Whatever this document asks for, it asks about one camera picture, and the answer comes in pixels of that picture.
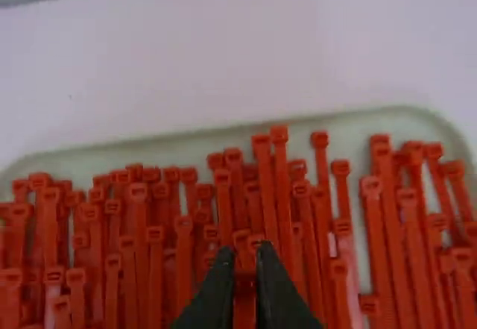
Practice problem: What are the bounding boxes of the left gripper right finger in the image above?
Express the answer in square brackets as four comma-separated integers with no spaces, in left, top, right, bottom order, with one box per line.
[254,239,324,329]

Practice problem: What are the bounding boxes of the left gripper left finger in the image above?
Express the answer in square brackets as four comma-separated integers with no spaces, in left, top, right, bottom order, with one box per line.
[170,245,239,329]

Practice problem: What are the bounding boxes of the orange cable tie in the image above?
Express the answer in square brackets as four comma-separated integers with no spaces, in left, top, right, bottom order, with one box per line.
[231,229,264,329]

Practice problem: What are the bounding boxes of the pale tray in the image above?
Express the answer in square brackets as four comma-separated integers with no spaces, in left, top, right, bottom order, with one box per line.
[0,104,477,307]

